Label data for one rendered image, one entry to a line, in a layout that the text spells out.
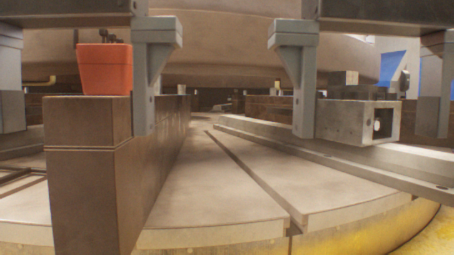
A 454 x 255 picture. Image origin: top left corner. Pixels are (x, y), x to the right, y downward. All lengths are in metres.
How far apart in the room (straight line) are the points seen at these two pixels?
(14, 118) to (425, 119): 0.40
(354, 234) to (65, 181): 0.98
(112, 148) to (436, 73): 0.49
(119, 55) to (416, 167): 1.16
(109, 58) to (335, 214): 0.85
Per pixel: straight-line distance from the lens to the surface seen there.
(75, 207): 0.57
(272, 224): 0.81
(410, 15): 0.26
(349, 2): 0.23
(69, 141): 0.53
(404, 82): 6.64
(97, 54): 0.64
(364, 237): 1.16
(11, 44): 0.29
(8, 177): 1.31
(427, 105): 0.29
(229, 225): 0.77
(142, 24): 0.21
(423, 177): 1.22
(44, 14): 0.25
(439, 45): 0.29
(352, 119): 1.24
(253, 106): 2.89
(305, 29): 0.22
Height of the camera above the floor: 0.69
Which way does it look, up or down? 5 degrees down
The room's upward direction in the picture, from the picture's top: 1 degrees clockwise
